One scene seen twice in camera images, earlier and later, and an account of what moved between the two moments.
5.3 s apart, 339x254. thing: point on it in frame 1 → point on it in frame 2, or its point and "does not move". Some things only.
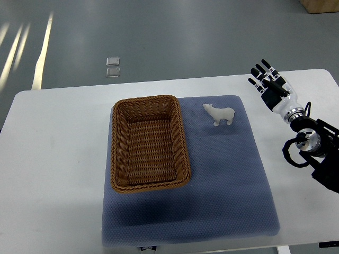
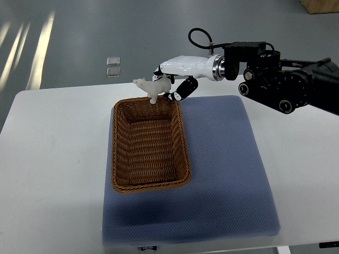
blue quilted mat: (231, 192) does not move
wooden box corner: (317, 6) does not move
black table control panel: (328, 244) does not move
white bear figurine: (220, 114) → (153, 87)
